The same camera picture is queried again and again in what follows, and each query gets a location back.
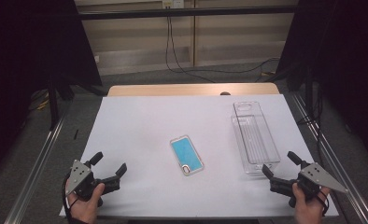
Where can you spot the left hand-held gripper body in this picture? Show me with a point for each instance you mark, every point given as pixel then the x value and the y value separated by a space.
pixel 79 174

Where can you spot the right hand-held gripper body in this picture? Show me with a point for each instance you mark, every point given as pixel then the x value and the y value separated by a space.
pixel 320 177

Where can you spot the phone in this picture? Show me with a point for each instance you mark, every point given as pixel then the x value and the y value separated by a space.
pixel 186 154

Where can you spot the person's left hand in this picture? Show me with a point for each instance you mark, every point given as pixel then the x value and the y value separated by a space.
pixel 87 209

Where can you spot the person's right hand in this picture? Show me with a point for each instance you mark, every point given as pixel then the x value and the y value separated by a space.
pixel 308 211

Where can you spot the clear plastic box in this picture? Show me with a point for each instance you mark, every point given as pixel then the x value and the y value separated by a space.
pixel 258 143

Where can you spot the small black floor item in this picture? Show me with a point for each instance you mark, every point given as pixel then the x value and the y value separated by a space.
pixel 76 134

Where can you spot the white board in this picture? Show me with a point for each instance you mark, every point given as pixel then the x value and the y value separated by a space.
pixel 141 140

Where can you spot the black stand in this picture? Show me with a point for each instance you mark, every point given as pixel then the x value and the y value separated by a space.
pixel 53 102
pixel 309 93

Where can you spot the clear phone case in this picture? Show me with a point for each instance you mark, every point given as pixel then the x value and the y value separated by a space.
pixel 246 108

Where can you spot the wooden table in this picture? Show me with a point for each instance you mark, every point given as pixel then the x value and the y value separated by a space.
pixel 172 89

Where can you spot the black curtain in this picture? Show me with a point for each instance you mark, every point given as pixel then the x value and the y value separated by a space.
pixel 344 62
pixel 23 62

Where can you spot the black horizontal bar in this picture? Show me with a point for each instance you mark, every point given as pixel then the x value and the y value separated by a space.
pixel 172 13

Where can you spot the metal floor rail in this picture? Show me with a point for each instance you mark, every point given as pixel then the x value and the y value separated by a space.
pixel 337 165
pixel 35 174

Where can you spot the white wall socket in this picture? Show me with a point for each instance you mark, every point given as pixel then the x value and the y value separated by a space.
pixel 172 3

